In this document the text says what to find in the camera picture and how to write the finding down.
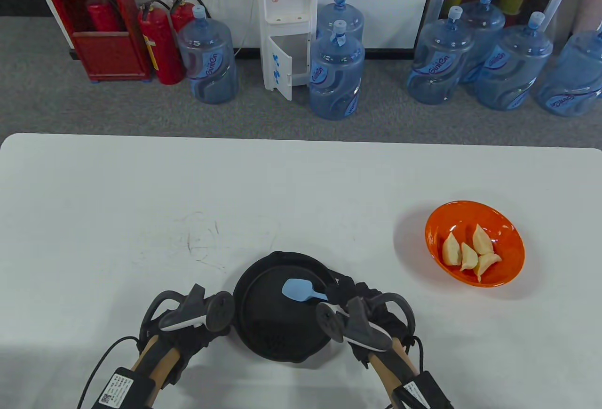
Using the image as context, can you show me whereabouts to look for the person's right forearm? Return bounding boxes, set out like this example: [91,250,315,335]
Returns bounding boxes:
[369,338,419,402]

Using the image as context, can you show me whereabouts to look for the person's left hand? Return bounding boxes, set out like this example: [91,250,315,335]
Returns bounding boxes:
[139,294,236,386]

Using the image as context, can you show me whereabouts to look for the red extinguisher inside cabinet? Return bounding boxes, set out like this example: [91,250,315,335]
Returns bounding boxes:
[86,0,124,33]

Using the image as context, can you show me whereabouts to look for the white cable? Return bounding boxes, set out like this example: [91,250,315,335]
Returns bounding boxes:
[207,0,259,59]

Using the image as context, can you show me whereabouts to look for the red fire extinguisher cabinet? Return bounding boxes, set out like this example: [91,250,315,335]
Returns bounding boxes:
[39,0,153,82]

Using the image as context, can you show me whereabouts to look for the pale yellow dumpling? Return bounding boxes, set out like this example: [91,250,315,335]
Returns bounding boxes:
[442,233,463,267]
[459,243,479,272]
[472,224,492,255]
[475,253,503,282]

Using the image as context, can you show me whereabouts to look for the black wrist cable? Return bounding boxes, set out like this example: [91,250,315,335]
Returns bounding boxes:
[410,335,425,373]
[78,336,142,409]

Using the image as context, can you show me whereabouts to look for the orange plastic bowl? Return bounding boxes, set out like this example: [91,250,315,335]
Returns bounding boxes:
[425,200,525,288]

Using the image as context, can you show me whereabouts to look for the black left wrist sensor box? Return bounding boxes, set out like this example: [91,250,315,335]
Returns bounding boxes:
[96,367,157,409]

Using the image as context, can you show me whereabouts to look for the black frying pan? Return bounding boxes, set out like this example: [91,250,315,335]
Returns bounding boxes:
[233,251,356,363]

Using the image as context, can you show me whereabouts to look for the short red fire extinguisher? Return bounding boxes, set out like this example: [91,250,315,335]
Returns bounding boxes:
[168,0,211,35]

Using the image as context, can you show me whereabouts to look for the tall red fire extinguisher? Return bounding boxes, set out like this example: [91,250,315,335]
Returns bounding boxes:
[137,0,185,86]

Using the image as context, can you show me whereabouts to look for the person's left forearm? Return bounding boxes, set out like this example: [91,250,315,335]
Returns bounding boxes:
[129,336,179,388]

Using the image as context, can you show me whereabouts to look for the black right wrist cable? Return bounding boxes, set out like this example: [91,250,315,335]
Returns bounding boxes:
[410,335,425,373]

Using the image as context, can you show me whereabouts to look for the black wrist sensor box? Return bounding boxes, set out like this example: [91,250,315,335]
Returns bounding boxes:
[393,371,453,409]
[96,367,157,409]

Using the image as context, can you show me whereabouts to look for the black right wrist sensor box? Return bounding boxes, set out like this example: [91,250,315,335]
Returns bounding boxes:
[393,371,453,409]

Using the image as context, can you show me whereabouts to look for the blue water jug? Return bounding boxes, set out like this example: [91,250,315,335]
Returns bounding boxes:
[177,5,239,105]
[407,6,475,105]
[459,0,506,85]
[309,20,366,121]
[316,0,365,42]
[531,18,602,118]
[473,11,554,112]

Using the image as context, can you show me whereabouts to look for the blue dessert shovel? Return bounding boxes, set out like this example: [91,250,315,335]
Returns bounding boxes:
[281,279,330,302]

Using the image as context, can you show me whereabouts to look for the white water dispenser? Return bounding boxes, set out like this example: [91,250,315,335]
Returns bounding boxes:
[260,0,318,101]

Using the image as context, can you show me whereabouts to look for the person's right hand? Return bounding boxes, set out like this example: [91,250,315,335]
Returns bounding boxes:
[328,275,415,372]

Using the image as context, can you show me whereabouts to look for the black grey hand controller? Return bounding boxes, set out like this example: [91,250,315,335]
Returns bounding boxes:
[316,292,415,352]
[141,284,236,334]

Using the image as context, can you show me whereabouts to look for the black grey right hand controller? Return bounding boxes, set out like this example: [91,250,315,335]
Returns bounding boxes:
[316,292,415,352]

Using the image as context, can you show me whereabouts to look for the black grey left hand controller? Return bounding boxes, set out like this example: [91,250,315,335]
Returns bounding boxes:
[141,284,236,334]

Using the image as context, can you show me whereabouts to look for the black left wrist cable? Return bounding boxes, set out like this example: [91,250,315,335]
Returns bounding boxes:
[78,336,142,409]

